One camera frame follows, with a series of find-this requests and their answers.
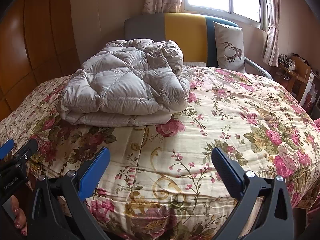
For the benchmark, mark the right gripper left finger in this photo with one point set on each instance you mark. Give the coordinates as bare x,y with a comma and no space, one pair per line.
47,219

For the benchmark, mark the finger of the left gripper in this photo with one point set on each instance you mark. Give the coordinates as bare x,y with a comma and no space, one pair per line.
26,151
6,148

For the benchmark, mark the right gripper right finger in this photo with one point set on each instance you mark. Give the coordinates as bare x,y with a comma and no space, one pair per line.
275,217

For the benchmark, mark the beige quilted down jacket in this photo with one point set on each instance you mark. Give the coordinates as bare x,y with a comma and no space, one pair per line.
128,83

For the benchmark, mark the person's left hand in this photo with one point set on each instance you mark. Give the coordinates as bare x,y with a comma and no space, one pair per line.
20,221

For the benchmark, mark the pink bed skirt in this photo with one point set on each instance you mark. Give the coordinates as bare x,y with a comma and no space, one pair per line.
314,210

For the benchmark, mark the floral bed quilt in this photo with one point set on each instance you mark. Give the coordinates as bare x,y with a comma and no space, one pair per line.
160,183

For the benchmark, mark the brown wooden wardrobe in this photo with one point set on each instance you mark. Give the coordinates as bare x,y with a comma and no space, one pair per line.
37,45

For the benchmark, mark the wooden bedside shelf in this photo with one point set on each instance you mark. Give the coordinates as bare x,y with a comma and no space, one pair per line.
295,74

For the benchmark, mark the right patterned curtain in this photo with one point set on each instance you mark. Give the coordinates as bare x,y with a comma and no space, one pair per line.
271,46

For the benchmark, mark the deer print pillow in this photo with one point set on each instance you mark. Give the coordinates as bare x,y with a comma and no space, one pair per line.
229,42

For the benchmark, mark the grey yellow blue headboard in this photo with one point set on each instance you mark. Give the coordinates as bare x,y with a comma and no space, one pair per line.
194,33

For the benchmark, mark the grey bed side rail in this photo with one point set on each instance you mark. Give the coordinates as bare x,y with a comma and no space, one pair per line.
258,68

